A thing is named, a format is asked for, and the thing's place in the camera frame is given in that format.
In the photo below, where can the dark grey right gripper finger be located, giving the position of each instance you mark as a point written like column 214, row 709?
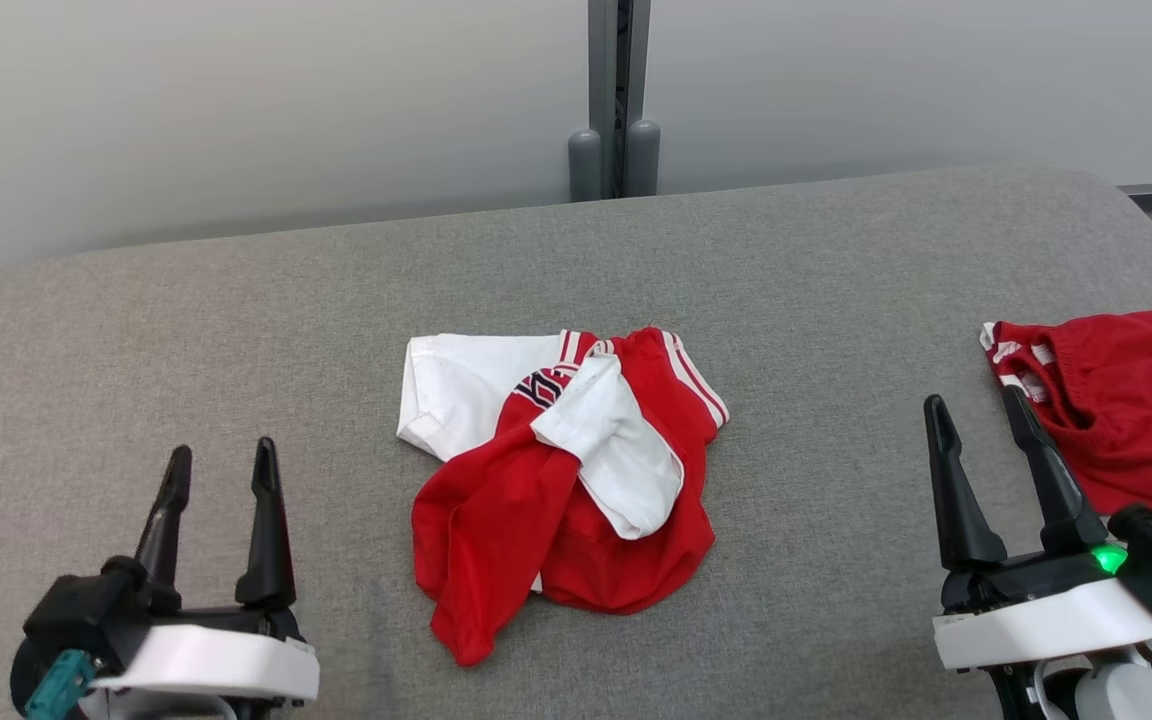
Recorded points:
column 1056, row 500
column 961, row 510

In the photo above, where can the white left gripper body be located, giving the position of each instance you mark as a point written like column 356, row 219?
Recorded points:
column 216, row 660

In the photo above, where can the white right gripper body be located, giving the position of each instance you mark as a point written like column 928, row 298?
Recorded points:
column 1036, row 620

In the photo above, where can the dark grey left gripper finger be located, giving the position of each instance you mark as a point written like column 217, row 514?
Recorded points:
column 164, row 530
column 266, row 540

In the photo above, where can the red shorts with white stripe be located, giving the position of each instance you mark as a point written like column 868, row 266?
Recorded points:
column 1136, row 420

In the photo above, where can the red and white basketball jersey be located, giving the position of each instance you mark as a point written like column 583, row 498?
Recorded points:
column 496, row 520

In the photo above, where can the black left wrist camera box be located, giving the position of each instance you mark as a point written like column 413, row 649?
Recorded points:
column 76, row 610

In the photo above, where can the grey partition post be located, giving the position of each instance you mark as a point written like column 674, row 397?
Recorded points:
column 604, row 80

